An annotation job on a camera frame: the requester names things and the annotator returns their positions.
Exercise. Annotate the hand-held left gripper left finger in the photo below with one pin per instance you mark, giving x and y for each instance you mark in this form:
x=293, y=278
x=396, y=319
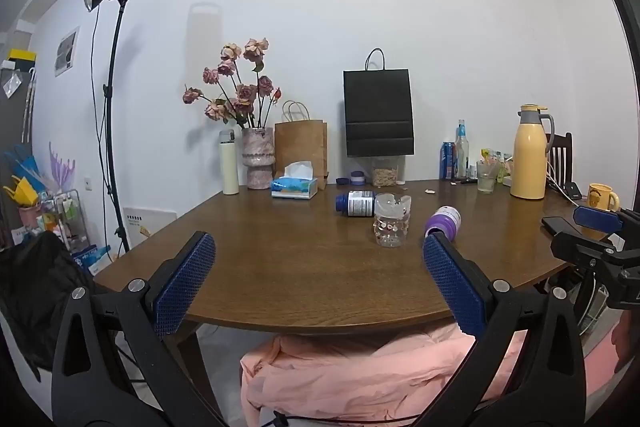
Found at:
x=184, y=282

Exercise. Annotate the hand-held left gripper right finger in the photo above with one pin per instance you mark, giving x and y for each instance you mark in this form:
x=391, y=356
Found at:
x=454, y=287

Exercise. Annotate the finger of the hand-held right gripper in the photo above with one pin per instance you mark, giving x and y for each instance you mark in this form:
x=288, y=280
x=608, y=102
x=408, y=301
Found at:
x=595, y=218
x=580, y=246

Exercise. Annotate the clear printed plastic cup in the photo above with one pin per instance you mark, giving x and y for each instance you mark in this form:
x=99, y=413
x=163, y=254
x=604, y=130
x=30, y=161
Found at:
x=392, y=221

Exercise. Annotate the person's right forearm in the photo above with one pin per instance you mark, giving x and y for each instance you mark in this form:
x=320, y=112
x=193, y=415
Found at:
x=627, y=342

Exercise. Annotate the yellow mug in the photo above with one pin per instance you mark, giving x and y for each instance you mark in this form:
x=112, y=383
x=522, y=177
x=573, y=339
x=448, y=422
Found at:
x=600, y=197

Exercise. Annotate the black phone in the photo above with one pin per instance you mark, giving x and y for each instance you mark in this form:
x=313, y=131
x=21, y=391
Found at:
x=557, y=224

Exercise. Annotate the purple bottle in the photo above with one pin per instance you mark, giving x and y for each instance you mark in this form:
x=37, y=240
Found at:
x=444, y=221

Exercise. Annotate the dark wooden chair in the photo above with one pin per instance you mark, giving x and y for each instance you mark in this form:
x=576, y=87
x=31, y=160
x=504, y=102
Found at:
x=562, y=157

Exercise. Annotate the white board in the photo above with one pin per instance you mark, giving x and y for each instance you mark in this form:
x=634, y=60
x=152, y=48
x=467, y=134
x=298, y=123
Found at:
x=145, y=224

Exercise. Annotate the yellow thermos jug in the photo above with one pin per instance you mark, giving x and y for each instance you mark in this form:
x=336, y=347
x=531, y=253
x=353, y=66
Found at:
x=529, y=157

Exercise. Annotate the cluster of small bottles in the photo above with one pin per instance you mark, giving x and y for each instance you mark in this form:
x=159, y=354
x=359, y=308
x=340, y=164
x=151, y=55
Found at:
x=497, y=167

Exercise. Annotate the drinking glass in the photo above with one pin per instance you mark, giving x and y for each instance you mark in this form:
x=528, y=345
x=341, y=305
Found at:
x=485, y=179

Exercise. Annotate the white thermos bottle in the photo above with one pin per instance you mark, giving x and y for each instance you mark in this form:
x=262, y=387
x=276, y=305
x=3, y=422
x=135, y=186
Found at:
x=230, y=167

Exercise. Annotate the blue drink can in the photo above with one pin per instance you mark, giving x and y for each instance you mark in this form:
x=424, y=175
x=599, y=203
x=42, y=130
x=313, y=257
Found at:
x=447, y=162

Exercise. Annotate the blue cap supplement bottle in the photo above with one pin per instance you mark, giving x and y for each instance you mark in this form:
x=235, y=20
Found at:
x=356, y=203

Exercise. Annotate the clear jar of oats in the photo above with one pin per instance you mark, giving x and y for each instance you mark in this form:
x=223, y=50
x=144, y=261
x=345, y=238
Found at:
x=386, y=172

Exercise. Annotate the pink jacket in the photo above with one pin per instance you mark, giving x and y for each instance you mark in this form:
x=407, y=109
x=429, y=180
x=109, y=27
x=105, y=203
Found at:
x=350, y=372

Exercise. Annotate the clear glass bottle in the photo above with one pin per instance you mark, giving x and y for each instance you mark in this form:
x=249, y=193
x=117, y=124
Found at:
x=461, y=152

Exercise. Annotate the small blue jar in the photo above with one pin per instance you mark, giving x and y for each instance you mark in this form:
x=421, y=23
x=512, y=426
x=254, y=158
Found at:
x=358, y=178

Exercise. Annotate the pink marbled vase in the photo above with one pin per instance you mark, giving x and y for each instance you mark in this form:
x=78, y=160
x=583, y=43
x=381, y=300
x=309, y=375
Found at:
x=258, y=157

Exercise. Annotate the blue tissue box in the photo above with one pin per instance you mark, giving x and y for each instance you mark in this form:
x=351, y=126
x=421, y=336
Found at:
x=295, y=188

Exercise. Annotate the black jacket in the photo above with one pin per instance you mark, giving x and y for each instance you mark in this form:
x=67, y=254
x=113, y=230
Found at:
x=35, y=292

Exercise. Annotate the purple plastic hangers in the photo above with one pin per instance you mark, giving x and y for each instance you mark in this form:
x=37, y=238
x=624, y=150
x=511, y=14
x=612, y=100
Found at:
x=61, y=167

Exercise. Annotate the brown paper bag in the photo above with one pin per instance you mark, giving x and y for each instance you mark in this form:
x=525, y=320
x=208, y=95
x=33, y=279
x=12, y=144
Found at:
x=300, y=147

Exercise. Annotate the black light stand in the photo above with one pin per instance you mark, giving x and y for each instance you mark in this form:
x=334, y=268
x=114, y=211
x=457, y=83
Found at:
x=111, y=117

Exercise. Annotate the black paper bag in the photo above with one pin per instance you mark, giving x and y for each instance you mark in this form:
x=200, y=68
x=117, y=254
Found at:
x=378, y=112

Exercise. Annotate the dried pink roses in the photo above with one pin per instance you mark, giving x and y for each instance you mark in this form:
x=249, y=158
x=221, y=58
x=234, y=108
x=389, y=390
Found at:
x=243, y=94

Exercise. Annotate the blue plastic hangers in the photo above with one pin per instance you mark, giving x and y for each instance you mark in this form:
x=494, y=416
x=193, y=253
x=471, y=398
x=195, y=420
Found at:
x=22, y=164

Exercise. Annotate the grey cabinet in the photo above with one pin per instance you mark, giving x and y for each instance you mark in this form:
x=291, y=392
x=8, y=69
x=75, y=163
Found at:
x=12, y=107

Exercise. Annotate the yellow box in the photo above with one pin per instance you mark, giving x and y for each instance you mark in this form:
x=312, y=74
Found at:
x=22, y=55

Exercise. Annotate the wall outlet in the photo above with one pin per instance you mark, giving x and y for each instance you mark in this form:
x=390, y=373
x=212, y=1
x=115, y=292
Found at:
x=88, y=184

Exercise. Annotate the wall poster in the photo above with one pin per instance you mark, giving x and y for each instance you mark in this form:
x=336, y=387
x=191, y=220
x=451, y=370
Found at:
x=66, y=51

